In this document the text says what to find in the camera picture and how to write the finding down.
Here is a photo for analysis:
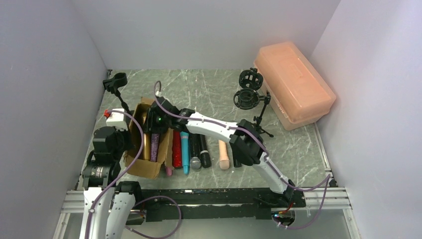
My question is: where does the purple glitter microphone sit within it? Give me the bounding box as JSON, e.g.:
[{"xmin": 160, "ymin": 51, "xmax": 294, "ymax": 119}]
[{"xmin": 150, "ymin": 133, "xmax": 160, "ymax": 162}]

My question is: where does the red glitter microphone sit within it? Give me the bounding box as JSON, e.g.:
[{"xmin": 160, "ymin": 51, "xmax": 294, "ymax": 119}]
[{"xmin": 172, "ymin": 130, "xmax": 183, "ymax": 169}]

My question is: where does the blue microphone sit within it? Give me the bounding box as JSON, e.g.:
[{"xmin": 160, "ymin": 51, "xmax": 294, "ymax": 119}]
[{"xmin": 180, "ymin": 132, "xmax": 190, "ymax": 175}]

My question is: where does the cardboard box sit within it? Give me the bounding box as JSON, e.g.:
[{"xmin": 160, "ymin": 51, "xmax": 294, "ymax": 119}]
[{"xmin": 123, "ymin": 96, "xmax": 174, "ymax": 180}]

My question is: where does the pink microphone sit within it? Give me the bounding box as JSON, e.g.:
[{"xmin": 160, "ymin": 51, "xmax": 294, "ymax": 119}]
[{"xmin": 165, "ymin": 165, "xmax": 174, "ymax": 176}]

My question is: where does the black clip round-base stand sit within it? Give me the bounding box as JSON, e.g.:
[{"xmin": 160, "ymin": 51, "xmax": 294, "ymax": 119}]
[{"xmin": 103, "ymin": 72, "xmax": 130, "ymax": 113}]

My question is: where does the black glitter microphone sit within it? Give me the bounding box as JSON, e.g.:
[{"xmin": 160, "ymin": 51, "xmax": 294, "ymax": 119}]
[{"xmin": 189, "ymin": 134, "xmax": 202, "ymax": 170}]

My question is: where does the plain black microphone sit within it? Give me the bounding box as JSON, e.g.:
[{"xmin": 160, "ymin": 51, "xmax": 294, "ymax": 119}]
[{"xmin": 198, "ymin": 134, "xmax": 212, "ymax": 168}]

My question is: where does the beige plastic microphone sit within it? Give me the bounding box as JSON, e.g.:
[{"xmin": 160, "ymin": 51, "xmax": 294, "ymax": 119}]
[{"xmin": 218, "ymin": 140, "xmax": 230, "ymax": 170}]

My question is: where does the black silver-head microphone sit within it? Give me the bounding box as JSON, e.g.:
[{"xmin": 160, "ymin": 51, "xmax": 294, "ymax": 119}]
[{"xmin": 233, "ymin": 156, "xmax": 242, "ymax": 168}]

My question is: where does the black tripod shock-mount stand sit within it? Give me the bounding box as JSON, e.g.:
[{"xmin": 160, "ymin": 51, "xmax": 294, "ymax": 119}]
[{"xmin": 233, "ymin": 88, "xmax": 274, "ymax": 138}]

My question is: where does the black shock-mount round-base stand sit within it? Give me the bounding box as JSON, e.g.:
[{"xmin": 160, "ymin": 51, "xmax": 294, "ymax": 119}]
[{"xmin": 238, "ymin": 68, "xmax": 263, "ymax": 90}]

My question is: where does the gold microphone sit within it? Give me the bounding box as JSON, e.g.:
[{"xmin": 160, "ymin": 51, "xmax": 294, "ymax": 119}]
[{"xmin": 142, "ymin": 111, "xmax": 151, "ymax": 161}]

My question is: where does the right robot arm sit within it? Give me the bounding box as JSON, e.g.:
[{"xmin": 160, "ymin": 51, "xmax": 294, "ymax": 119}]
[{"xmin": 151, "ymin": 97, "xmax": 297, "ymax": 204}]

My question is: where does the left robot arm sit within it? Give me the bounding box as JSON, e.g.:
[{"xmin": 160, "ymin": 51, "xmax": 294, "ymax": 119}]
[{"xmin": 80, "ymin": 126, "xmax": 141, "ymax": 239}]

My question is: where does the orange plastic storage box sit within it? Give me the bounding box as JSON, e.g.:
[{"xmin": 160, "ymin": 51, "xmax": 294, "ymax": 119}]
[{"xmin": 254, "ymin": 42, "xmax": 336, "ymax": 130}]

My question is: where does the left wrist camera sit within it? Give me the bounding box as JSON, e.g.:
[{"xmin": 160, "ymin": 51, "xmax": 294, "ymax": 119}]
[{"xmin": 104, "ymin": 110, "xmax": 130, "ymax": 131}]

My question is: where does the aluminium rail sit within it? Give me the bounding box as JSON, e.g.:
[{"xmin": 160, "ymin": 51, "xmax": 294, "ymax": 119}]
[{"xmin": 53, "ymin": 187, "xmax": 361, "ymax": 239}]

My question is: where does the black base frame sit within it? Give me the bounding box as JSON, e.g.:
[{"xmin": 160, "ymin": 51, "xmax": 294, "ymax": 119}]
[{"xmin": 132, "ymin": 188, "xmax": 306, "ymax": 222}]

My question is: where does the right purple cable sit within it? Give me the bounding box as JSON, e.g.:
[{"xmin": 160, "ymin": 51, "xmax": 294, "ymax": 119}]
[{"xmin": 153, "ymin": 81, "xmax": 332, "ymax": 231}]

